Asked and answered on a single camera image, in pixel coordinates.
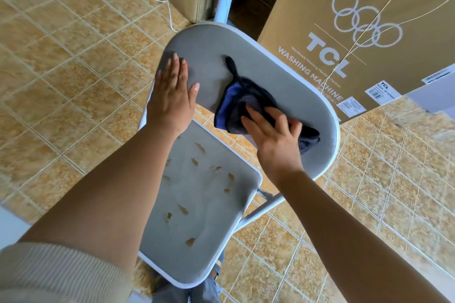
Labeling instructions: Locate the person's right hand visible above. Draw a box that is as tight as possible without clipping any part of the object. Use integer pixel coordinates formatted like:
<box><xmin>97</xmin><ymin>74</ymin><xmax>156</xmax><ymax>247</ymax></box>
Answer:
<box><xmin>241</xmin><ymin>106</ymin><xmax>305</xmax><ymax>181</ymax></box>

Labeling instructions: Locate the person's left hand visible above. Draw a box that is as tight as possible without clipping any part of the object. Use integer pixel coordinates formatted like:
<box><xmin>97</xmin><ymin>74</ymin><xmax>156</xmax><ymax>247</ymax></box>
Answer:
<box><xmin>146</xmin><ymin>52</ymin><xmax>200</xmax><ymax>136</ymax></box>

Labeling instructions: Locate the dark blue and black cloth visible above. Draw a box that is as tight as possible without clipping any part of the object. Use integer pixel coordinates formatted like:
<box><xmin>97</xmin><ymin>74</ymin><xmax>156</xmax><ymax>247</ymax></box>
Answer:
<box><xmin>214</xmin><ymin>56</ymin><xmax>321</xmax><ymax>155</ymax></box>

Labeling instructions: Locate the person's right forearm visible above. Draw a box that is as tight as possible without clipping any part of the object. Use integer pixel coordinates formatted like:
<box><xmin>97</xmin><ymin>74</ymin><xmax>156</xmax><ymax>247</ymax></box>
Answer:
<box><xmin>272</xmin><ymin>169</ymin><xmax>453</xmax><ymax>303</ymax></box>

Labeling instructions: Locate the person's left forearm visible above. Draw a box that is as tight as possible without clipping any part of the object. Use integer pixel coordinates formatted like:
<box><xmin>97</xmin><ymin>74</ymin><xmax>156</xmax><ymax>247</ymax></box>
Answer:
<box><xmin>19</xmin><ymin>120</ymin><xmax>186</xmax><ymax>276</ymax></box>

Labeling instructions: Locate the grey folding chair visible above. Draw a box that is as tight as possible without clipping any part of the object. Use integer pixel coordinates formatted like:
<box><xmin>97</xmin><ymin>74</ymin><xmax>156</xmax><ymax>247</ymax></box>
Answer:
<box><xmin>138</xmin><ymin>22</ymin><xmax>341</xmax><ymax>289</ymax></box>

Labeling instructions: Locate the large printed cardboard box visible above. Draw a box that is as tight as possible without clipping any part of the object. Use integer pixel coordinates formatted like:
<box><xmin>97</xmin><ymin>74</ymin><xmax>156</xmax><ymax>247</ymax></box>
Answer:
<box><xmin>257</xmin><ymin>0</ymin><xmax>455</xmax><ymax>124</ymax></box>

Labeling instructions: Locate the light grey board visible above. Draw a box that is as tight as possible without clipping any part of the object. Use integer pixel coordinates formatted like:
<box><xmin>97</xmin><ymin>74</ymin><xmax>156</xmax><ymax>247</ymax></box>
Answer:
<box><xmin>402</xmin><ymin>71</ymin><xmax>455</xmax><ymax>116</ymax></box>

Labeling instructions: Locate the beige ribbed sleeve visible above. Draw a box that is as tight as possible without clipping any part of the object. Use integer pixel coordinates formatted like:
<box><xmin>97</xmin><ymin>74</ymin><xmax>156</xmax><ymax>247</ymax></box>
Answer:
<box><xmin>0</xmin><ymin>242</ymin><xmax>134</xmax><ymax>303</ymax></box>

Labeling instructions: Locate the thin yellow string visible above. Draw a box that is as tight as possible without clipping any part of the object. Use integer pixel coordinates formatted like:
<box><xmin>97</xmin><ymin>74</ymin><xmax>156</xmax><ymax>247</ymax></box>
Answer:
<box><xmin>322</xmin><ymin>0</ymin><xmax>455</xmax><ymax>94</ymax></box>

